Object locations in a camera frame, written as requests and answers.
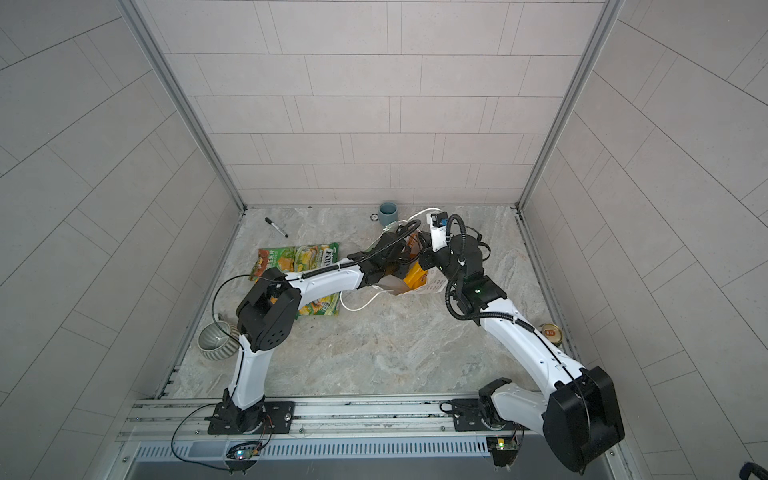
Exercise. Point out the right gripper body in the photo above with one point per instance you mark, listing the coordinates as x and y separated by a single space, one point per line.
443 260

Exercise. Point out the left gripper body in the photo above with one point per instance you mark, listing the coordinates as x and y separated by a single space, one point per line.
398 267

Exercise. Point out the orange snack packet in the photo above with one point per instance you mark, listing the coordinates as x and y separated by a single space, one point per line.
416 277

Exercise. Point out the white printed paper bag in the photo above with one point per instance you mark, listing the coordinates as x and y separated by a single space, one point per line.
393 286

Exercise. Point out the green snack packet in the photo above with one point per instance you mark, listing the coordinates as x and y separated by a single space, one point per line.
311 257

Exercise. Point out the green corn chips bag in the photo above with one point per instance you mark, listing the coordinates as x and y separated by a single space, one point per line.
282 258

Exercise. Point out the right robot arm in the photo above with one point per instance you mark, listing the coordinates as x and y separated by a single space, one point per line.
576 409

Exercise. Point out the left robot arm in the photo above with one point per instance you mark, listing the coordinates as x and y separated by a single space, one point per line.
268 311

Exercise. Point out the teal ceramic cup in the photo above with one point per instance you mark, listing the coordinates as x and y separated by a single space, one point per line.
387 213

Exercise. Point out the small bottle green label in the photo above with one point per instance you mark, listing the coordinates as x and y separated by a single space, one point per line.
552 333

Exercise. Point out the black marker pen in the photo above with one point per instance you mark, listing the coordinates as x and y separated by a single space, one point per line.
275 226

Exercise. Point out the right circuit board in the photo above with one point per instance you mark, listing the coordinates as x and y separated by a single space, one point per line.
503 450

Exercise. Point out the circuit board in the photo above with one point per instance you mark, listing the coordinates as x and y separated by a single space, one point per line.
503 450
243 452

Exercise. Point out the left circuit board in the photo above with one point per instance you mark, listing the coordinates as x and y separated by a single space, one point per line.
243 452

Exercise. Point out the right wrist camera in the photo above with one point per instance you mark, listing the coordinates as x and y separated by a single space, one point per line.
438 229

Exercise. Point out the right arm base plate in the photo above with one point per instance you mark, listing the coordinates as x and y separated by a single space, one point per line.
467 416

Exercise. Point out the aluminium mounting rail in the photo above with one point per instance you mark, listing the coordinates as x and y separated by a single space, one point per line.
332 417

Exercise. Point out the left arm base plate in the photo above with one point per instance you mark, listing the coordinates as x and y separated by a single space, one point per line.
279 417

